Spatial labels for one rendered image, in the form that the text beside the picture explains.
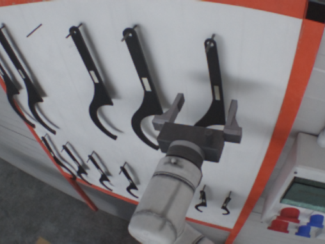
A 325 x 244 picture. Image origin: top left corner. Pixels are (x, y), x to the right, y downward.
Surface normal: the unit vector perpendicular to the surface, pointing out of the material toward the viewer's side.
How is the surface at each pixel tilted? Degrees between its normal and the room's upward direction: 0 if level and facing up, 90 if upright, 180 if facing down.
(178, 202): 42
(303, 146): 0
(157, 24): 90
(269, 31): 90
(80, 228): 0
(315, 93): 90
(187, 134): 7
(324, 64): 90
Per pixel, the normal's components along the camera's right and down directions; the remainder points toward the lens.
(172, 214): 0.50, -0.36
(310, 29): -0.37, 0.73
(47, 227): -0.11, -0.64
